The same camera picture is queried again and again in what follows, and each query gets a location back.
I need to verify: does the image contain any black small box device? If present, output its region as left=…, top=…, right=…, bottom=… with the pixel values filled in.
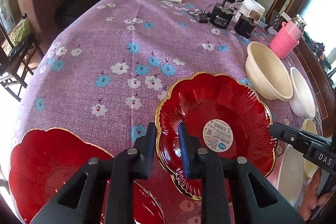
left=234, top=15, right=256, bottom=39

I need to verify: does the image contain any black cylindrical device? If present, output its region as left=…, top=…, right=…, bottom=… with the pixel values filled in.
left=210, top=0, right=234, bottom=29

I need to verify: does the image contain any black power adapter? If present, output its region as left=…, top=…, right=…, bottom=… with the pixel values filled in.
left=199, top=12, right=208, bottom=23

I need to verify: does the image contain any person's right hand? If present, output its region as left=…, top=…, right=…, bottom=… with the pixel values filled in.
left=297, top=169, right=335, bottom=221

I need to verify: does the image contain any white bowl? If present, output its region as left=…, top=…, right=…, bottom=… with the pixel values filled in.
left=289, top=67, right=316, bottom=119

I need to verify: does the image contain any purple floral tablecloth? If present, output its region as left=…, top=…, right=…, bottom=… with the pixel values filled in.
left=15, top=0, right=324, bottom=224

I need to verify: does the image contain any cream ribbed bowl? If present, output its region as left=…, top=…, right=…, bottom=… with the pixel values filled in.
left=245, top=42, right=293, bottom=102

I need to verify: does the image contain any white plastic jar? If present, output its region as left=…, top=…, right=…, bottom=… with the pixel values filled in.
left=234, top=0, right=265, bottom=23

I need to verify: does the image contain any white plate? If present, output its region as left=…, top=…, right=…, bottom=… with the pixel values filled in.
left=277, top=145, right=304, bottom=206

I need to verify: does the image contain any red flower plate gold rim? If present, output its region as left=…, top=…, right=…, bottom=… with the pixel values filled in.
left=9, top=128, right=165, bottom=223

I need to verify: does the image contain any dark wooden chair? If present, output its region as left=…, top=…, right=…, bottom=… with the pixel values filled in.
left=1, top=15, right=44, bottom=101

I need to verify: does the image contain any pink thermos knitted sleeve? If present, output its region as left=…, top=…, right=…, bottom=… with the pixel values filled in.
left=269, top=14, right=306, bottom=59

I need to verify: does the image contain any red plate with sticker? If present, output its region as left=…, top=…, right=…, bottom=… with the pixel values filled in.
left=155, top=72, right=277, bottom=201

